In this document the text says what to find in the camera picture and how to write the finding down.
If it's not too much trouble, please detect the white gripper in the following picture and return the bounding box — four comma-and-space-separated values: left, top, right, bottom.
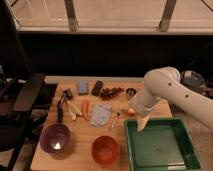
128, 89, 160, 131

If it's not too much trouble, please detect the orange red bowl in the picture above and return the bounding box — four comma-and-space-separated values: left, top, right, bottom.
91, 136, 120, 166

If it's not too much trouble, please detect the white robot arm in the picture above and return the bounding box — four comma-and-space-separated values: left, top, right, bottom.
128, 67, 213, 131

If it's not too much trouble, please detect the small orange fruit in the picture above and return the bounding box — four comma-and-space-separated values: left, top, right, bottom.
125, 108, 135, 117

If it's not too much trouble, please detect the small dark cup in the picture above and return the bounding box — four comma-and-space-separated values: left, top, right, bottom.
126, 87, 137, 97

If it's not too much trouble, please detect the green plastic bin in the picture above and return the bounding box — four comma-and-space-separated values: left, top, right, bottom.
124, 118, 203, 171

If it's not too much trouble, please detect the light blue cloth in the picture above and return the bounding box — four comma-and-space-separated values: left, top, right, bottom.
90, 104, 112, 127

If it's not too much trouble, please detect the dark red grape bunch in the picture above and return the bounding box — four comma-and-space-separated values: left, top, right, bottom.
100, 87, 124, 100

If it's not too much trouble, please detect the black rectangular block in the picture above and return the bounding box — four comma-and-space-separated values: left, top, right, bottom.
91, 81, 103, 96

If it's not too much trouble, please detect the orange carrot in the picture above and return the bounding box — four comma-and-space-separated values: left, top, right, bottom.
83, 100, 89, 120

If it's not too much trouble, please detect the grey round dish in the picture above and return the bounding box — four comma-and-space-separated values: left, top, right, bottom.
181, 70, 205, 94

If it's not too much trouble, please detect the blue sponge block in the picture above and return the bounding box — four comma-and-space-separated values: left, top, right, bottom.
78, 80, 89, 95

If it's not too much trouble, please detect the cream banana peel piece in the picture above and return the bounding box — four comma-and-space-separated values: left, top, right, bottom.
66, 100, 82, 121

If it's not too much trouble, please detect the purple bowl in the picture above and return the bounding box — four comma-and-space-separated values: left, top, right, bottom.
39, 123, 71, 154

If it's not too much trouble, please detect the black office chair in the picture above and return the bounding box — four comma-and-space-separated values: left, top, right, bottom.
0, 0, 45, 171

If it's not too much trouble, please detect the black handled tool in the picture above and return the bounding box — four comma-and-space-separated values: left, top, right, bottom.
57, 88, 73, 123

